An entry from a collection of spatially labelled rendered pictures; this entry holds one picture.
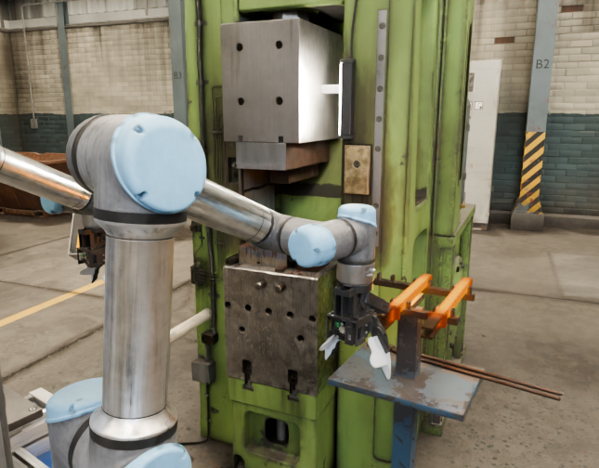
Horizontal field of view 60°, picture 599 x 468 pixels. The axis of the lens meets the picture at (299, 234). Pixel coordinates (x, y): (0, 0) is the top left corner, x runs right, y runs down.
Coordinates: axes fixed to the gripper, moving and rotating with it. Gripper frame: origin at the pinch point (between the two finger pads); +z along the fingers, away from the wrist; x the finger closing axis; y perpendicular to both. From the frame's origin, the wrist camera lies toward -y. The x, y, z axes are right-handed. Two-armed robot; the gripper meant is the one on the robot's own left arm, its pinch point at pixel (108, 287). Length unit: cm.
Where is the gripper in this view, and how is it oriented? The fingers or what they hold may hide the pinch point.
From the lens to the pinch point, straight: 173.6
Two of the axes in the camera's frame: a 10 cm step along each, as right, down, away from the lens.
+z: 0.0, 9.7, 2.2
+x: 8.0, 1.3, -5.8
